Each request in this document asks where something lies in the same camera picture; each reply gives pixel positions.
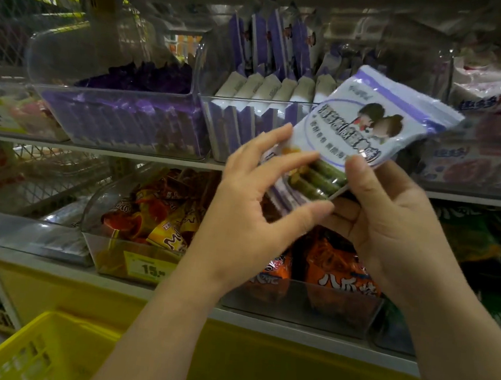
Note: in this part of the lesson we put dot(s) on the clear bin of dark purple packets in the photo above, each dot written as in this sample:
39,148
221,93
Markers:
107,116

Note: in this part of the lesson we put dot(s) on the pile of green packets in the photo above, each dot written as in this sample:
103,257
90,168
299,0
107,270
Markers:
488,246

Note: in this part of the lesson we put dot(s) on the row of white purple packets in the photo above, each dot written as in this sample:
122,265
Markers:
261,78

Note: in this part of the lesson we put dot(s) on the person's left middle finger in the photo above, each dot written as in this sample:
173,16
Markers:
261,144

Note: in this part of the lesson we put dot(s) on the empty clear plastic bin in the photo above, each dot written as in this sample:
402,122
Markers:
34,235

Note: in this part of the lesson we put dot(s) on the pile of pink white packets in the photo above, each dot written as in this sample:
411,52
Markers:
490,131

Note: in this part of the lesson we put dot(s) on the orange snack packet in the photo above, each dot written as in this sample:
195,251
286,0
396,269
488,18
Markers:
278,267
340,267

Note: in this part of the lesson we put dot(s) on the group of dark purple packets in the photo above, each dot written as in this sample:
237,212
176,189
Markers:
125,113

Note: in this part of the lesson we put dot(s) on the person's right hand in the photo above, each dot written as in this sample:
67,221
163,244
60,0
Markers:
395,228

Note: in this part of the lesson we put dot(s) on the clear bin of white purple packets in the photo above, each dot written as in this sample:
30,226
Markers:
239,124

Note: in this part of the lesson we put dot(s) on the grey metal shelf board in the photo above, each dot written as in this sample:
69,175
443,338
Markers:
92,275
104,152

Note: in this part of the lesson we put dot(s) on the clear bin of orange packets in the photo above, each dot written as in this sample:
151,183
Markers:
310,304

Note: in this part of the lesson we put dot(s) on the clear bin of orange yellow snacks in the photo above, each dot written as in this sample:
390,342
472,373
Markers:
112,254

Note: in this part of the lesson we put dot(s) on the person's right thumb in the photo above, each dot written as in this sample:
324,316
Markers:
359,180

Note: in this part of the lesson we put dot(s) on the yellow plastic shopping basket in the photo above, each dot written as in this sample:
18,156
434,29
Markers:
45,349

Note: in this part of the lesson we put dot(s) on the yellow shelf base panel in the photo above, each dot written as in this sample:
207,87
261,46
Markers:
259,370

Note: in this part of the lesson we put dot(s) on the white purple snack packet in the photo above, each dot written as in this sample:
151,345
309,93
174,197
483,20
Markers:
363,123
279,192

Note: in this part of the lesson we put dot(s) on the pile of orange yellow snacks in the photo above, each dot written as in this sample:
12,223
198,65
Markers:
159,218

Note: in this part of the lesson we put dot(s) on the person's right forearm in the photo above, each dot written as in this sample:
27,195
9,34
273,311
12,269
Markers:
460,349

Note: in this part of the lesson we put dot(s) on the person's left forearm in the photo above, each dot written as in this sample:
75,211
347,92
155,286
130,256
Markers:
161,338

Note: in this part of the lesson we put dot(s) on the person's left hand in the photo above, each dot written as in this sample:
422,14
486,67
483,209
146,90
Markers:
233,234

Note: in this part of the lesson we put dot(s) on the person's left thumb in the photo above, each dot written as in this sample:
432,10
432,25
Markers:
302,222

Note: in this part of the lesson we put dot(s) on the yellow price tag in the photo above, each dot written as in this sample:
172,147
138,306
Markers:
148,267

